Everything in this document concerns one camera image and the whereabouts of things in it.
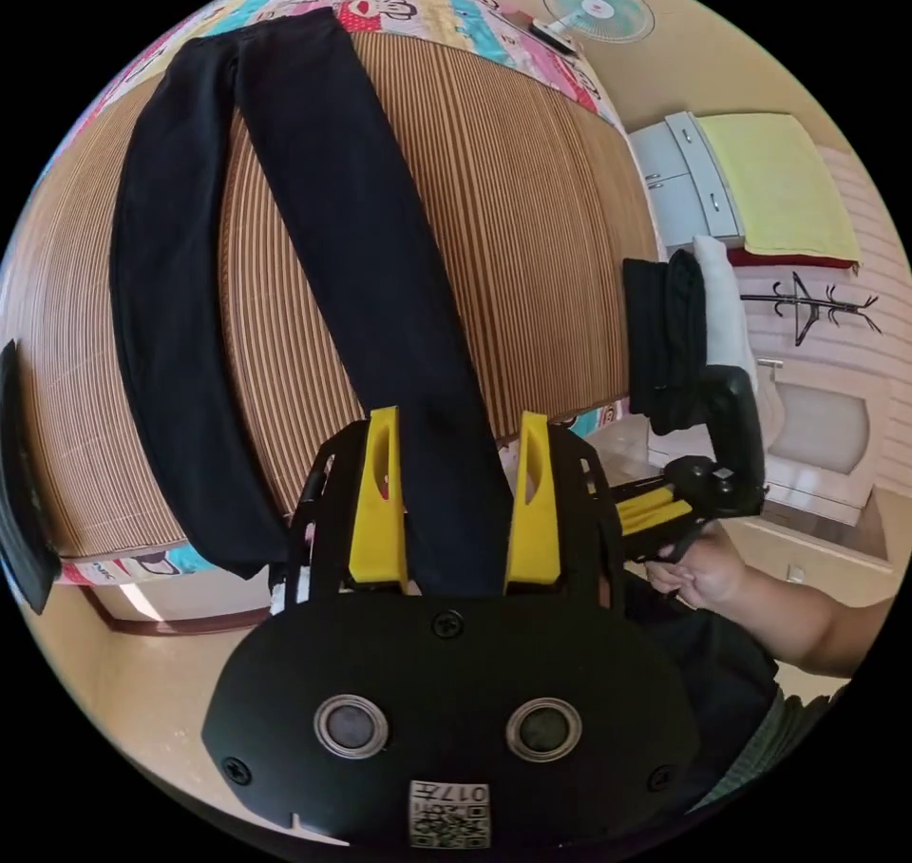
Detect person's right hand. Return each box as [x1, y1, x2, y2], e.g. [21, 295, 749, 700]
[644, 526, 748, 612]

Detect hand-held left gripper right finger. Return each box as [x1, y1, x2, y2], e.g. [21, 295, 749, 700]
[503, 411, 562, 587]

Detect black pants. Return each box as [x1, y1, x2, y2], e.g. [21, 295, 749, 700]
[107, 6, 516, 595]

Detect yellow cloth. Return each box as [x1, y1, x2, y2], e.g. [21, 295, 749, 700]
[694, 112, 864, 267]

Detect white and teal fan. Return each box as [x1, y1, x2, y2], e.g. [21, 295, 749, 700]
[525, 0, 656, 60]

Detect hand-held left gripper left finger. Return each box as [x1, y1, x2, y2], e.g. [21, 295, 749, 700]
[349, 406, 409, 586]

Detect person's right forearm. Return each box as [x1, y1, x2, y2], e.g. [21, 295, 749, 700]
[733, 562, 901, 681]

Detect bed with woven mat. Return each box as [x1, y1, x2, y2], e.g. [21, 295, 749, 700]
[0, 0, 660, 587]

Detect black coat rack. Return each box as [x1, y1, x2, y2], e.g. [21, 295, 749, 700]
[739, 271, 884, 349]

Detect pile of clothes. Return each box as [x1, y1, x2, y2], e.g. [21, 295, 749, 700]
[621, 234, 787, 438]

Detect person's body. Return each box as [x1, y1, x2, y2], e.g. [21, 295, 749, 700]
[617, 576, 850, 818]

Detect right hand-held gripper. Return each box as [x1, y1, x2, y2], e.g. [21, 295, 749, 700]
[611, 454, 770, 566]

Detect pale grey cupboard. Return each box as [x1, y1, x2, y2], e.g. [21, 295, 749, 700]
[629, 110, 748, 249]

